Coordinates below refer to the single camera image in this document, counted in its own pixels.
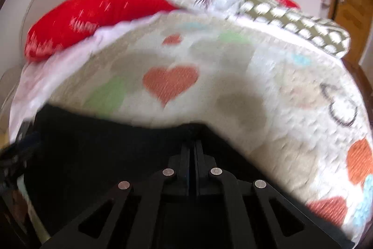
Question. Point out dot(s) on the wooden door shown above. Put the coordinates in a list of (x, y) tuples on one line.
[(349, 4)]

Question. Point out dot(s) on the long red pillow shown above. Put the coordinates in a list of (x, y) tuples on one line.
[(87, 15)]

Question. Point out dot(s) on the green patterned bolster pillow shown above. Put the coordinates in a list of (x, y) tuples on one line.
[(291, 21)]

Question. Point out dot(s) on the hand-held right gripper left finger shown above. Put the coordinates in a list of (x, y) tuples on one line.
[(186, 168)]

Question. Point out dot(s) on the pale pink bed sheet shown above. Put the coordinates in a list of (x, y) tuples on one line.
[(58, 62)]

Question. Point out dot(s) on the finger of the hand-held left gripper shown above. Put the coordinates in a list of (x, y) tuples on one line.
[(27, 140)]

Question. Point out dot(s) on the black pants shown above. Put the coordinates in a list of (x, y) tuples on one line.
[(87, 144)]

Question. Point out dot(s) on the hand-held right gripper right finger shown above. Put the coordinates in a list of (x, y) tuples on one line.
[(200, 168)]

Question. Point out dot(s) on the heart print quilt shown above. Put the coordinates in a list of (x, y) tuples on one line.
[(233, 68)]

